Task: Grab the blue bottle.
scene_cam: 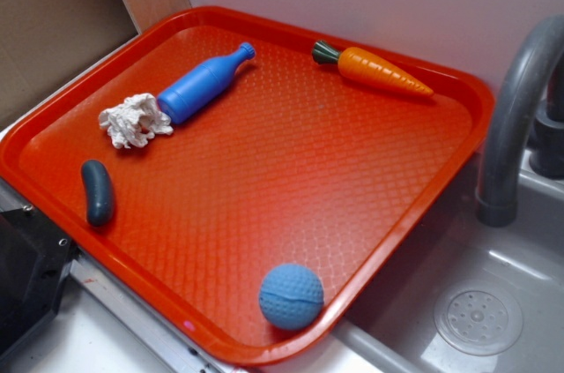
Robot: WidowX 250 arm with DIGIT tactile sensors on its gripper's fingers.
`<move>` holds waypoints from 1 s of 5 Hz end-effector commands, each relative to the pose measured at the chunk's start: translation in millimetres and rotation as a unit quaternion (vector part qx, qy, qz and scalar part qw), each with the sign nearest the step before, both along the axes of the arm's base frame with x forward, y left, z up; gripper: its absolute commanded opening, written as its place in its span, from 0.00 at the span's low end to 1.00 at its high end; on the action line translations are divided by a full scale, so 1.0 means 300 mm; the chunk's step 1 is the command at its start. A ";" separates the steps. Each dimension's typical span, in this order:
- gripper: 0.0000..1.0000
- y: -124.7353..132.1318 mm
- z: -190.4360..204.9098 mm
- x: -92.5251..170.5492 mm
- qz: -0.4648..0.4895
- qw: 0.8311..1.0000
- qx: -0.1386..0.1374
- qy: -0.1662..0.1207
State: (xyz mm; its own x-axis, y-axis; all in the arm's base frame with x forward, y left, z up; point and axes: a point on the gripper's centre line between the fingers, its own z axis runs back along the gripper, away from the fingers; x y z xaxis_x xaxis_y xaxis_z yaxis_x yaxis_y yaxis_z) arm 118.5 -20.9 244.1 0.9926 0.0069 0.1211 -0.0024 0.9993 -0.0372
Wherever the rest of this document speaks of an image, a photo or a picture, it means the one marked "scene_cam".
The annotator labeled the orange toy carrot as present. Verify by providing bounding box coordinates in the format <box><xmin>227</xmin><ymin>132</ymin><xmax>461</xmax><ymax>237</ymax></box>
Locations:
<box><xmin>311</xmin><ymin>41</ymin><xmax>434</xmax><ymax>98</ymax></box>

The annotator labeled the grey toy faucet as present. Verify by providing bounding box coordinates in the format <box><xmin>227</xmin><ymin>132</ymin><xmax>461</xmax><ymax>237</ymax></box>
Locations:
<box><xmin>476</xmin><ymin>15</ymin><xmax>563</xmax><ymax>227</ymax></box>

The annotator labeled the blue dimpled ball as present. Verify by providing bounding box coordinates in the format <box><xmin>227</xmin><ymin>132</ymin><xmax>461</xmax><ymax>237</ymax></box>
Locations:
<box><xmin>258</xmin><ymin>264</ymin><xmax>324</xmax><ymax>331</ymax></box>

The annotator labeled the white crumpled cloth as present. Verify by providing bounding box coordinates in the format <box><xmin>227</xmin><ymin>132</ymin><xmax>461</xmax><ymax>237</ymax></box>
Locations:
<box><xmin>98</xmin><ymin>93</ymin><xmax>174</xmax><ymax>149</ymax></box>

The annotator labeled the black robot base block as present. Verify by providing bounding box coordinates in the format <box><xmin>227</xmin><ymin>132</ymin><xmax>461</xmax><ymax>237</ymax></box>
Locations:
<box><xmin>1</xmin><ymin>205</ymin><xmax>76</xmax><ymax>361</ymax></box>

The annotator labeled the dark grey faucet knob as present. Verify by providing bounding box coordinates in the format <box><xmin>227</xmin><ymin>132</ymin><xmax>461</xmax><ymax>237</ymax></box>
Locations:
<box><xmin>530</xmin><ymin>57</ymin><xmax>563</xmax><ymax>179</ymax></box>

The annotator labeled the red plastic tray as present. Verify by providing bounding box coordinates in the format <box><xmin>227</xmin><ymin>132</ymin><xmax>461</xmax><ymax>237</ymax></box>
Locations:
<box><xmin>1</xmin><ymin>7</ymin><xmax>494</xmax><ymax>367</ymax></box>

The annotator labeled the grey toy sink basin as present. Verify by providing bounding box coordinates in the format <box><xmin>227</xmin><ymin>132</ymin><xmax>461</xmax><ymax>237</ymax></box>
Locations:
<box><xmin>335</xmin><ymin>159</ymin><xmax>563</xmax><ymax>372</ymax></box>

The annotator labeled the dark grey toy sausage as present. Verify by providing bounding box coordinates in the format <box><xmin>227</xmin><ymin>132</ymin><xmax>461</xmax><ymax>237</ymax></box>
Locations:
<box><xmin>81</xmin><ymin>160</ymin><xmax>115</xmax><ymax>227</ymax></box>

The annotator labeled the blue plastic bottle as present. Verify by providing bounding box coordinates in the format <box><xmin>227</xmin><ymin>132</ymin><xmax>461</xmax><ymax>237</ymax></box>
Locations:
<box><xmin>157</xmin><ymin>42</ymin><xmax>256</xmax><ymax>124</ymax></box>

